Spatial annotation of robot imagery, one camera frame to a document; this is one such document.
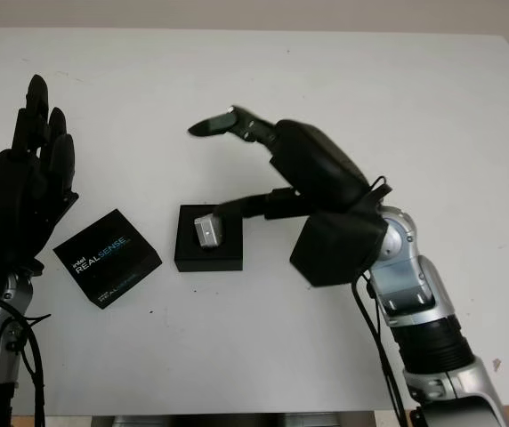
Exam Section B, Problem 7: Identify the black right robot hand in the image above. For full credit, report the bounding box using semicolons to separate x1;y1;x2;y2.
187;105;372;223

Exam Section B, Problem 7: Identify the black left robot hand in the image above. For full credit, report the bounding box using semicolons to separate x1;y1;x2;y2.
0;74;80;278

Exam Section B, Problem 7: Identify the black RealSense box lid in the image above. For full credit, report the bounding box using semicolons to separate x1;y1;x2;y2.
53;206;164;310

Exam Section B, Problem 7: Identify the silver RealSense depth camera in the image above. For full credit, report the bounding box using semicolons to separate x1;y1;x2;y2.
193;213;227;249

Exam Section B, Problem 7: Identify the black box base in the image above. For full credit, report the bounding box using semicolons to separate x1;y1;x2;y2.
174;203;243;273

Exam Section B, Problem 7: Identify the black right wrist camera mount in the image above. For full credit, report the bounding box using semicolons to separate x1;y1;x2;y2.
288;202;389;288

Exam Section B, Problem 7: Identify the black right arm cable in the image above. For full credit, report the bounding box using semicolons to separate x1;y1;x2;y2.
351;175;418;427

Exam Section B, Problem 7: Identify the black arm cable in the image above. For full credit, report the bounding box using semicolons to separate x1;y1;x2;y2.
351;175;418;427
0;293;53;427

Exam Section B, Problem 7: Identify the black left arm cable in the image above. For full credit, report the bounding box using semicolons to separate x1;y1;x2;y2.
0;293;53;427

